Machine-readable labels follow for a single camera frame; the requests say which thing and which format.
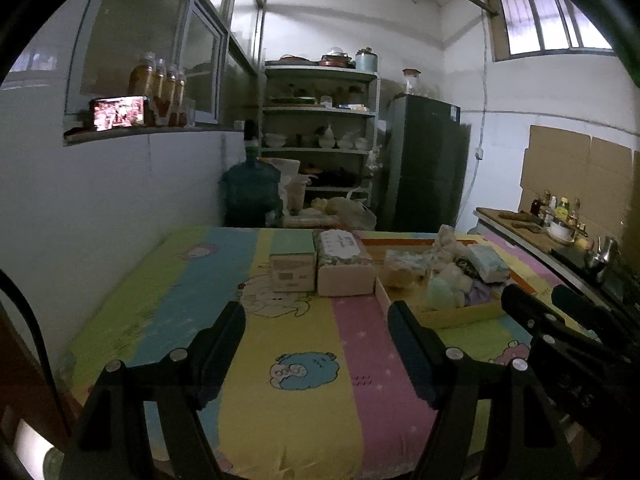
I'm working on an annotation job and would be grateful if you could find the leopard print cloth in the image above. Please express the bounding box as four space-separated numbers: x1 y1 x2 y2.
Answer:
454 258 480 281

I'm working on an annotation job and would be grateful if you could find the green mesh bath sponge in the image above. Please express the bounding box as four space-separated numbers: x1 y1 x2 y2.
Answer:
425 278 465 311

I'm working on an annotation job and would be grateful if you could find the white plush rabbit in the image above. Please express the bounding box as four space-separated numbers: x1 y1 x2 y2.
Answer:
430 224 469 273

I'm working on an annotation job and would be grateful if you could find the white floral cloth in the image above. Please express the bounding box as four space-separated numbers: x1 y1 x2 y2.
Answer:
380 249 426 289

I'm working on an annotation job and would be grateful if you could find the wooden kitchen counter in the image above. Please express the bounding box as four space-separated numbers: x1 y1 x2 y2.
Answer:
474 207 639 307

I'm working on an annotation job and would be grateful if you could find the white bowl on counter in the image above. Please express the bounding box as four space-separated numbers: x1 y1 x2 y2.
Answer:
546 220 575 244

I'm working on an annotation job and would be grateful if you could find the orange rimmed cardboard tray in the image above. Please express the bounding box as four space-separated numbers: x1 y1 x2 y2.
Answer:
363 237 526 328

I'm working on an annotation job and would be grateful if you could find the black refrigerator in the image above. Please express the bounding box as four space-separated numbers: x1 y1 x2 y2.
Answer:
380 94 470 233

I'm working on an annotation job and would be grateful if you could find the floral tissue box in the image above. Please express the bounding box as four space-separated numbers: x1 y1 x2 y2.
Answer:
316 229 376 298

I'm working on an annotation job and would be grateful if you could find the colourful cartoon tablecloth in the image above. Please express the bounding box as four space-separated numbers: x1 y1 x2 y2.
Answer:
67 225 601 480

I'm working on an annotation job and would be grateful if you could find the white plastic bag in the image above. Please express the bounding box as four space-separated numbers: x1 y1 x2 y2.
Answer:
311 191 376 231

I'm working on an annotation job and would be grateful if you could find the green white carton box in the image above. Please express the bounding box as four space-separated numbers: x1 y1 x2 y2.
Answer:
269 230 317 292

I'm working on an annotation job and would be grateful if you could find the glass jar on fridge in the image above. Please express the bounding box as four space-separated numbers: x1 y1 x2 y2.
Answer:
402 68 421 96

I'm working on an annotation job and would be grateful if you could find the blue water jug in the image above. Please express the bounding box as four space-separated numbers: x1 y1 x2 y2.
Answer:
220 119 283 228

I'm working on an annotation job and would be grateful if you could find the metal shelving unit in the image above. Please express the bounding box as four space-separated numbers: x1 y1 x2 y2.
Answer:
258 58 381 206

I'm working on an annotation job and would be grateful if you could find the teal pot on shelf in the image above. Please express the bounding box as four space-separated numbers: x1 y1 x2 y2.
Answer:
355 47 378 73

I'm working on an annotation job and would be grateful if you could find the phone with lit screen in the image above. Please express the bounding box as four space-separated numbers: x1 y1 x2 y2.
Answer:
90 96 149 132

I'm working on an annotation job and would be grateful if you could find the amber drink bottle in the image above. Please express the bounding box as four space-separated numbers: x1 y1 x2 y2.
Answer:
152 58 166 125
175 68 186 127
163 64 178 124
128 52 155 98

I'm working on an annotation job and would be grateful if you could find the sliding glass window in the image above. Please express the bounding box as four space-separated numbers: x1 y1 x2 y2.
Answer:
64 0 229 125

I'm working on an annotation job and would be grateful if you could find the cardboard sheet on wall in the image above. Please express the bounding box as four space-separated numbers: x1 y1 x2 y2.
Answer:
520 125 639 245

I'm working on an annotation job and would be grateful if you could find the black cable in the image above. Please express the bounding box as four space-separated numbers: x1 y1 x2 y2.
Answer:
0 268 66 441

